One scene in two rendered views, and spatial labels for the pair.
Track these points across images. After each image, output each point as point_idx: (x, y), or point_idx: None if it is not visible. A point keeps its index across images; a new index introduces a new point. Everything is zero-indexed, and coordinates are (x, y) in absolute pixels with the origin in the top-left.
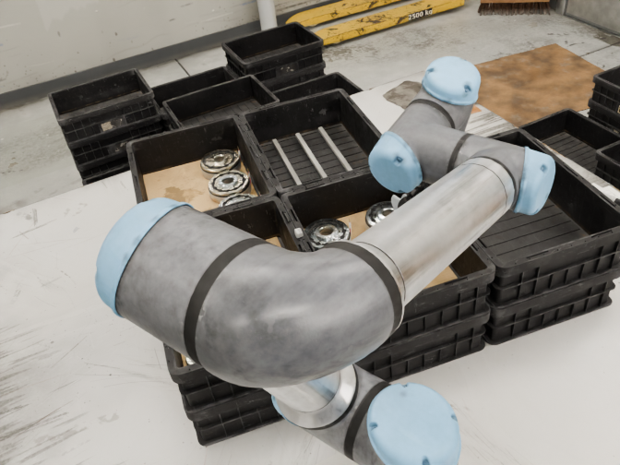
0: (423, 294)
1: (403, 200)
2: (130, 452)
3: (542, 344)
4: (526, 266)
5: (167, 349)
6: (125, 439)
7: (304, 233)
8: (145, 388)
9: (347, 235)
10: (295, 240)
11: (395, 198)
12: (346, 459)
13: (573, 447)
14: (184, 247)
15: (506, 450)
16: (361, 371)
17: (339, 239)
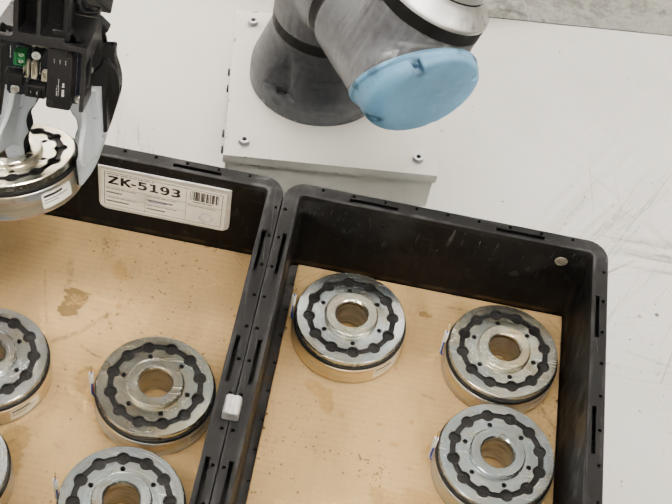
0: (125, 149)
1: (115, 59)
2: (661, 442)
3: None
4: None
5: (601, 296)
6: (669, 471)
7: (219, 408)
8: None
9: (85, 461)
10: (248, 401)
11: (84, 140)
12: (364, 157)
13: (35, 105)
14: None
15: (118, 146)
16: (356, 1)
17: (109, 463)
